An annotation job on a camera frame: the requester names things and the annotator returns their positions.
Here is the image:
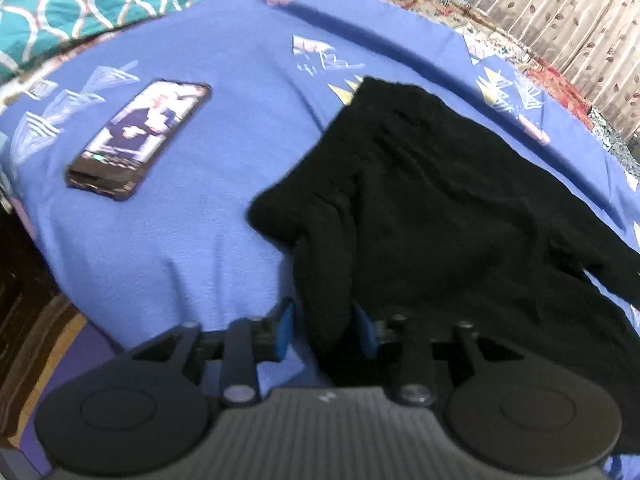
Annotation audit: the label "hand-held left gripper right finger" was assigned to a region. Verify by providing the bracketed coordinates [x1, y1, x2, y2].
[352, 301, 502, 407]

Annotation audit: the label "teal patterned blanket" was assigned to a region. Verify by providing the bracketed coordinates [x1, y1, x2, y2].
[0, 0, 222, 82]

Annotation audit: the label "beige leaf print curtain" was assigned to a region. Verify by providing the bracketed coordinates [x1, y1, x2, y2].
[400, 0, 640, 142]

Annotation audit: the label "blue printed bedsheet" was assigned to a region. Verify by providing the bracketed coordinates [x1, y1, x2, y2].
[0, 0, 640, 480]

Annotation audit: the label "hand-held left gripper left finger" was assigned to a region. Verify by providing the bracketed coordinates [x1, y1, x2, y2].
[132, 298, 297, 408]

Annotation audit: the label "black smartphone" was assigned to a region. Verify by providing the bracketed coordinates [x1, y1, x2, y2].
[65, 80, 213, 203]

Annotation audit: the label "black pants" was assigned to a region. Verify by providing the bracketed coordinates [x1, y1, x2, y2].
[246, 76, 640, 389]

